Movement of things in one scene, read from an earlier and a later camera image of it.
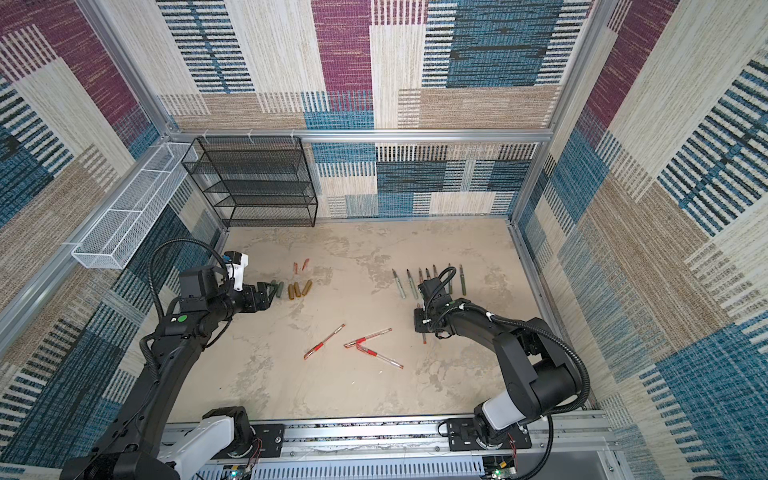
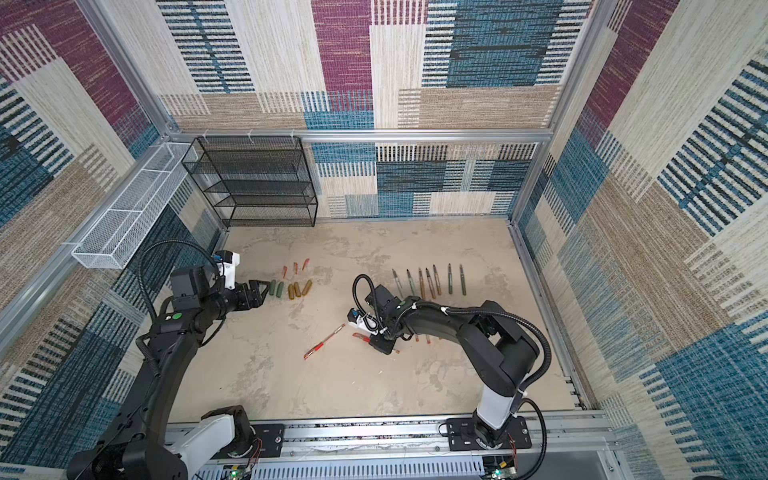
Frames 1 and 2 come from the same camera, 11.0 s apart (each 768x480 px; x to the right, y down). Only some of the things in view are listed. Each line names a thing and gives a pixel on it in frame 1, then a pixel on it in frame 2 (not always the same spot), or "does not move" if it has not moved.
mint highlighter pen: x=399 y=284 does not move
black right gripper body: x=424 y=321 → x=384 y=341
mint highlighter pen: x=415 y=293 does not move
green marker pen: x=463 y=284 does not move
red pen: x=319 y=345 does not move
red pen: x=378 y=355 → x=363 y=337
